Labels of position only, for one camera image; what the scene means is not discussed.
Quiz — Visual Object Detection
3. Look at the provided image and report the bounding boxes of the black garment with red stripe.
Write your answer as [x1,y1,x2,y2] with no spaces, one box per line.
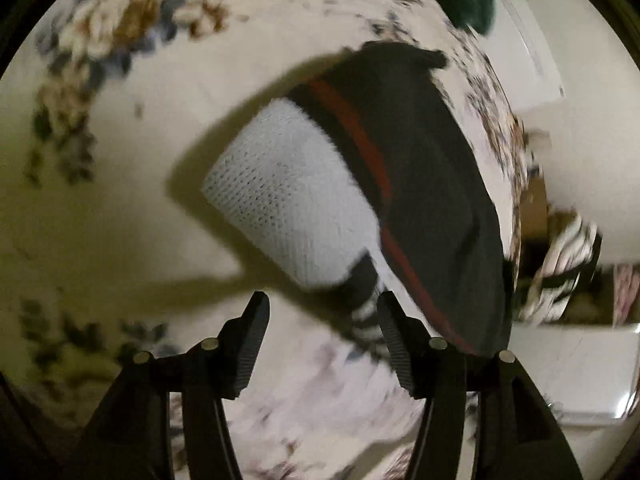
[287,41,512,356]

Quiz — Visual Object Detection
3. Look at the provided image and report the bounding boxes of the white knitted cloth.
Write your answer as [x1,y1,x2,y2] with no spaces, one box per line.
[202,98,384,351]

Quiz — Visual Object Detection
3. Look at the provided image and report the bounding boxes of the white storage shelf unit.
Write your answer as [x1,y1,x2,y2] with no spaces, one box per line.
[508,259,640,426]

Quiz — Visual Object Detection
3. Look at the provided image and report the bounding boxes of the white striped bundled blanket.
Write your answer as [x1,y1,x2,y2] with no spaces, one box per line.
[515,214,602,326]

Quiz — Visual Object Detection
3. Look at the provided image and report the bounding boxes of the pink item on shelf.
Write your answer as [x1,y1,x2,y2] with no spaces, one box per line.
[613,263,639,325]

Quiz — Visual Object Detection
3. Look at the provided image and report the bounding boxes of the brown cardboard box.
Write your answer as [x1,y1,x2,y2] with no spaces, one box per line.
[520,176,549,240]

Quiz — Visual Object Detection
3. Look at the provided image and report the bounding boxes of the floral patterned bed cover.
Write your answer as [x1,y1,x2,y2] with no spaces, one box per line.
[1,0,524,479]

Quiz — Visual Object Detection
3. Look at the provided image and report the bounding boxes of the white headboard panel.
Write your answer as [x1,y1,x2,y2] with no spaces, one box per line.
[480,0,564,112]

